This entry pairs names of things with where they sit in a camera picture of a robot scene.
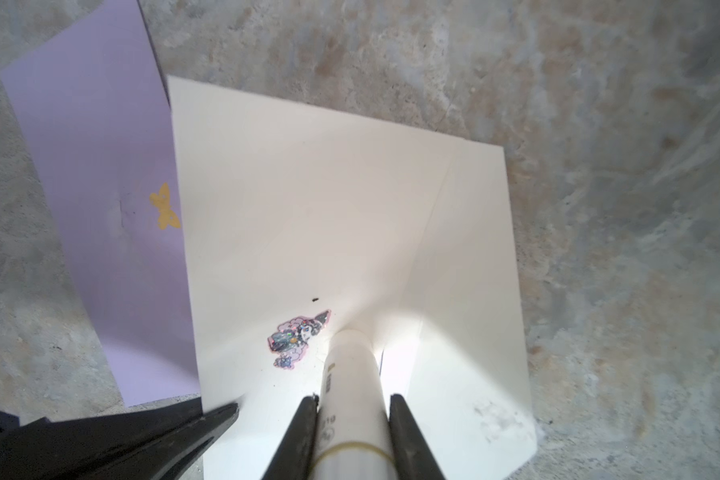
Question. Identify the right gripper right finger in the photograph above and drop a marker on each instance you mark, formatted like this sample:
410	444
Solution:
413	458

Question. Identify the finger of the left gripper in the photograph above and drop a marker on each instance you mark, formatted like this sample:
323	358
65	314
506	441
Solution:
160	443

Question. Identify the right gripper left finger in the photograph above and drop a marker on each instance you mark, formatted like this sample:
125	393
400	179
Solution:
292	458

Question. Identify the white glue stick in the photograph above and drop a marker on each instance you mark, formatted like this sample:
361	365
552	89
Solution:
353	439

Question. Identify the cream envelope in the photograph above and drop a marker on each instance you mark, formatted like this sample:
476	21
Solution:
301	223

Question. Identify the purple envelope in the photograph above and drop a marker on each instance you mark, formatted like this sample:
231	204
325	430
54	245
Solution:
96	120

